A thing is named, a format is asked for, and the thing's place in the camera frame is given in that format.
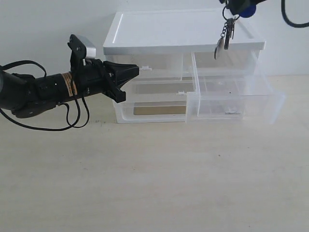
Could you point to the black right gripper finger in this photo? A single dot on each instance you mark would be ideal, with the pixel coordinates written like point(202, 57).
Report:
point(238, 6)

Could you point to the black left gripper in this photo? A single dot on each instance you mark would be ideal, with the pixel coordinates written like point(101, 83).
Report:
point(96, 76)

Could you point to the key bunch with blue tag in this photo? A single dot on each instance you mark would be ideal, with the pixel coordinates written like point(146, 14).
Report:
point(229, 26)

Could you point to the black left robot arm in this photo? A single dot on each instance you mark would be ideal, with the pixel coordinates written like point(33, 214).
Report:
point(26, 96)

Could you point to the white plastic drawer cabinet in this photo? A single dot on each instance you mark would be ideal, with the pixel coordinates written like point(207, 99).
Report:
point(171, 32)

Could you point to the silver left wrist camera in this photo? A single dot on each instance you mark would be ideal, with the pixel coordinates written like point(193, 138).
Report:
point(81, 48)

